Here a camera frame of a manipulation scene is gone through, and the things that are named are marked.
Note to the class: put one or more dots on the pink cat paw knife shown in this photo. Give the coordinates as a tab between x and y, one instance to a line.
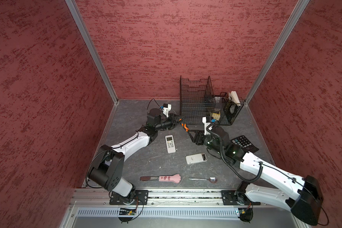
174	178

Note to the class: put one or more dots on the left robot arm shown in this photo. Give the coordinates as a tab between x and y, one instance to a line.
106	168

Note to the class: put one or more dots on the orange black screwdriver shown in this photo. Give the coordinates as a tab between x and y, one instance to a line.
183	124

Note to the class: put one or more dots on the yellow sponge in basket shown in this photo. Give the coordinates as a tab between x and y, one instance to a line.
216	115

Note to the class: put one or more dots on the metal spoon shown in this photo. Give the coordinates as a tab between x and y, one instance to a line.
210	179

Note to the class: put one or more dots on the black wire basket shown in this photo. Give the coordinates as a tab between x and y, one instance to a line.
197	100

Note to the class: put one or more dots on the white papers in basket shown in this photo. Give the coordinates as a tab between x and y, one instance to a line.
234	97

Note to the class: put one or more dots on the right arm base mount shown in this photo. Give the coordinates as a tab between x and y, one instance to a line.
231	198

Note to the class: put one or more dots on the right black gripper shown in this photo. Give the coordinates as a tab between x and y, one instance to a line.
194	139

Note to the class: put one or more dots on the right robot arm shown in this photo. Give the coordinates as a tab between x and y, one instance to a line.
263	182

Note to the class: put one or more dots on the white air conditioner remote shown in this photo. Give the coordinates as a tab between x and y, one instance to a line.
170	144

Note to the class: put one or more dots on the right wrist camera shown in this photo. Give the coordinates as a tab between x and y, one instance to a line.
207	120

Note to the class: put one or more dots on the grey white remote control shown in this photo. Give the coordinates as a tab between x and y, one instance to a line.
196	158

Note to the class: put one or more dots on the aluminium front rail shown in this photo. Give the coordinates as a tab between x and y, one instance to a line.
183	197

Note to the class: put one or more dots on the black calculator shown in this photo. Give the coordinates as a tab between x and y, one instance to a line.
245	144

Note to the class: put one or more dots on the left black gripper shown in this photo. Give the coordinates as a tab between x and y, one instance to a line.
174	121

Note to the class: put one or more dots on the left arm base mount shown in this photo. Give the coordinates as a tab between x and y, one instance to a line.
136	196

